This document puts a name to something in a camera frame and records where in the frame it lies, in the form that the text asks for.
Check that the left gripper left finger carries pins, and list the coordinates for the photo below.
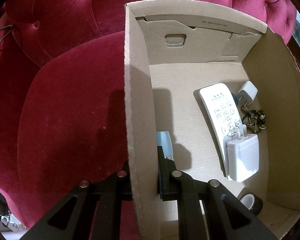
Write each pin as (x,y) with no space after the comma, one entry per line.
(88,211)

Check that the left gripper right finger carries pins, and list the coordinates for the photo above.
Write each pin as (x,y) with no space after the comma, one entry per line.
(206,210)

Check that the large white charger plug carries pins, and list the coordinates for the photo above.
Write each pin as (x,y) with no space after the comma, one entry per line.
(243,156)

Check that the white and teal tube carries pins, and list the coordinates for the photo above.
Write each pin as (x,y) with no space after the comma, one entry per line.
(164,140)

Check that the white remote control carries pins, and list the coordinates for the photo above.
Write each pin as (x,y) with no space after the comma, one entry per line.
(224,117)

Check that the metal keychain with charms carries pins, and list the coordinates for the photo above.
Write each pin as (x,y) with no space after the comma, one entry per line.
(254,120)

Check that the small white charger plug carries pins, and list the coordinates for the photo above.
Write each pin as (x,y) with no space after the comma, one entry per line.
(247,93)

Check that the cardboard box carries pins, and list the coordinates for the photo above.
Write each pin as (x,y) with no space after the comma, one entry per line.
(173,48)

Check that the blue teardrop key fob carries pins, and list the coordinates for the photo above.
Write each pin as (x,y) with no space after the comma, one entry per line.
(235,98)

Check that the red velvet tufted armchair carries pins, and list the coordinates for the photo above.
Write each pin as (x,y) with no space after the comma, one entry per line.
(62,97)

